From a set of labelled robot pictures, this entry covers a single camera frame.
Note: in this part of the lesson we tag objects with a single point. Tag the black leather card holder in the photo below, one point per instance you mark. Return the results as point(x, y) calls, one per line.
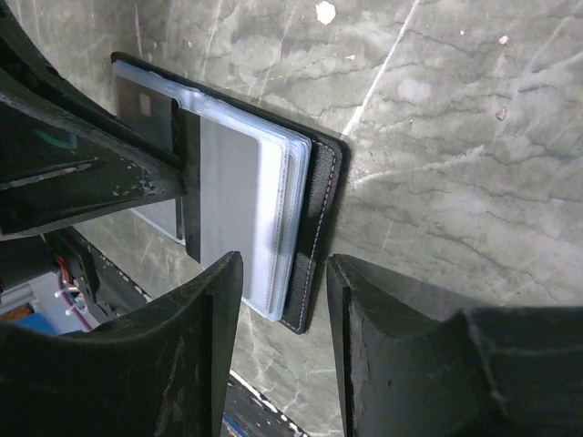
point(328, 162)

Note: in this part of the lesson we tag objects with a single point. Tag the black card with chip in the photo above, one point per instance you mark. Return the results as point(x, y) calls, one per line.
point(149, 113)

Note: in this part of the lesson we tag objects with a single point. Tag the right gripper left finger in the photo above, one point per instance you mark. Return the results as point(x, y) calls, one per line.
point(31, 377)

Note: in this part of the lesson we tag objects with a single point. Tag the grey card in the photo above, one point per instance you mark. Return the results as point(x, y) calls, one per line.
point(221, 205)

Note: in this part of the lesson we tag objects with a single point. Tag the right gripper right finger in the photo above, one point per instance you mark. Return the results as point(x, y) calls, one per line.
point(413, 359)

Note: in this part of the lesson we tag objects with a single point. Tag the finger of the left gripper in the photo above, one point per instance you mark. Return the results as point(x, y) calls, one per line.
point(60, 167)
point(21, 59)

